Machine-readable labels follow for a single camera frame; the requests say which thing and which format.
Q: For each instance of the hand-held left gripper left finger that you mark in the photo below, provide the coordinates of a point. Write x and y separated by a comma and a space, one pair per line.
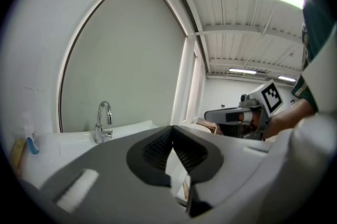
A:
147, 165

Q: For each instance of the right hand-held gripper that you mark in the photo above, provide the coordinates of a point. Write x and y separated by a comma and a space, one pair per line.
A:
271, 97

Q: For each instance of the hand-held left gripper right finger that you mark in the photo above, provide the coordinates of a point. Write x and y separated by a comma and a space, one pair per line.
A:
200, 162

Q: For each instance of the person's right forearm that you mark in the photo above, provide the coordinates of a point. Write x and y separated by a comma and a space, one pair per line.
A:
287, 117

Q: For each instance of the person's right hand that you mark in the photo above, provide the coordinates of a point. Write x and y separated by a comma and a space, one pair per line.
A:
254, 120

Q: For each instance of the cardboard box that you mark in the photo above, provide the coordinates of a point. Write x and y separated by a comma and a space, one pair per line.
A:
206, 122

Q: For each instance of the narrow grey window blind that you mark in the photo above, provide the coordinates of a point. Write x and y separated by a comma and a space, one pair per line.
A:
191, 86

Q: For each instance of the ceiling tube light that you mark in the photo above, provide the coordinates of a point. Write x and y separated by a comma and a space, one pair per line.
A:
242, 70
287, 78

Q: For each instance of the chrome faucet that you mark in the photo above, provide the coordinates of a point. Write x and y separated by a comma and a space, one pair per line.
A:
98, 133

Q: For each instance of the white vanity washbasin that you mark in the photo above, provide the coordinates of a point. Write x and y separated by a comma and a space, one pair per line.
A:
65, 149

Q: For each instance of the large grey window blind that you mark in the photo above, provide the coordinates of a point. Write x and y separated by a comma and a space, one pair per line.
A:
123, 59

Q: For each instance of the white bottle blue end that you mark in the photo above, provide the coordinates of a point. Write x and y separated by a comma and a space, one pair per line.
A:
33, 145

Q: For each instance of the green striped sweatshirt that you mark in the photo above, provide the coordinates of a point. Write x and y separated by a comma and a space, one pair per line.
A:
318, 28

